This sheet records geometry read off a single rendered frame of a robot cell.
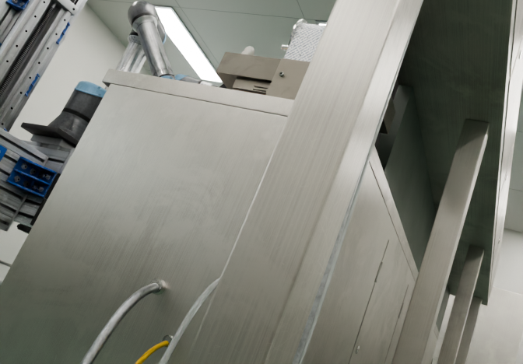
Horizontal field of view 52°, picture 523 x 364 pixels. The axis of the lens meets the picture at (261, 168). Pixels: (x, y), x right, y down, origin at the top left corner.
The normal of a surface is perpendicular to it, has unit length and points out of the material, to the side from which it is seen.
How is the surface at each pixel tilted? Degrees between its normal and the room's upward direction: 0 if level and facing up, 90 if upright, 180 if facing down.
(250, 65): 90
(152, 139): 90
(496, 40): 180
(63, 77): 90
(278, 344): 90
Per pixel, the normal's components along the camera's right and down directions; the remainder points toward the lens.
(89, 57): 0.87, 0.21
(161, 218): -0.33, -0.43
